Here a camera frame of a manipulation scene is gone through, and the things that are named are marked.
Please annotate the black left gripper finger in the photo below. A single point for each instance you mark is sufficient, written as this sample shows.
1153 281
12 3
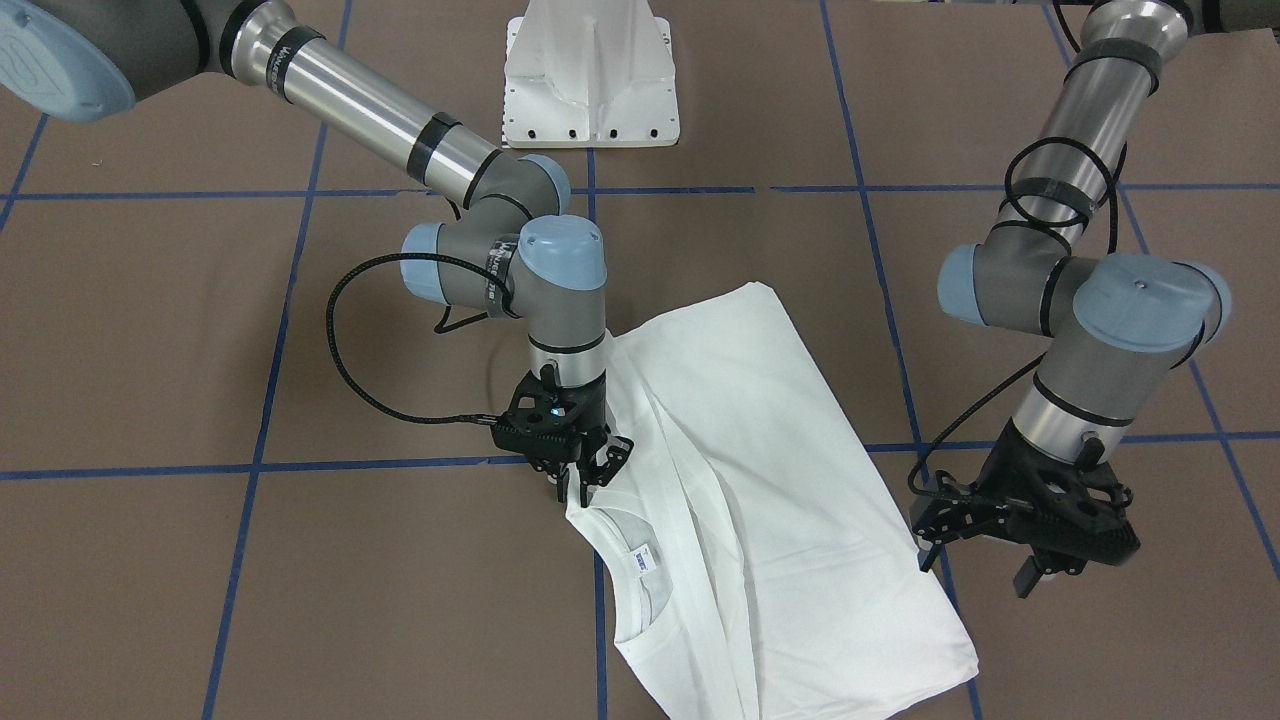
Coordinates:
941 517
1043 563

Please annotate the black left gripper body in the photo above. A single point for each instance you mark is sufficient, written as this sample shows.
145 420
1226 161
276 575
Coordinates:
1006 450

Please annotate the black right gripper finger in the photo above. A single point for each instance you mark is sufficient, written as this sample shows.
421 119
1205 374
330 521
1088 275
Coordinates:
558 474
604 461

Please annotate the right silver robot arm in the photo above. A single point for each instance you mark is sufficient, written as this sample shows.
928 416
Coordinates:
164 280

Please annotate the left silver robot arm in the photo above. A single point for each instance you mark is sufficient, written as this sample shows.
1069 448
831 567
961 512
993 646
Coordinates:
1117 322

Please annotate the white long-sleeve printed shirt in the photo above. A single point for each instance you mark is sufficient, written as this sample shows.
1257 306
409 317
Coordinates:
760 568

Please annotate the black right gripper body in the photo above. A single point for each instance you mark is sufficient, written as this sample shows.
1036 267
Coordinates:
596 412

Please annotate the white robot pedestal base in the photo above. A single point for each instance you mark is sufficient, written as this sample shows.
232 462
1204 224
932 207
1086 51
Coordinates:
589 75

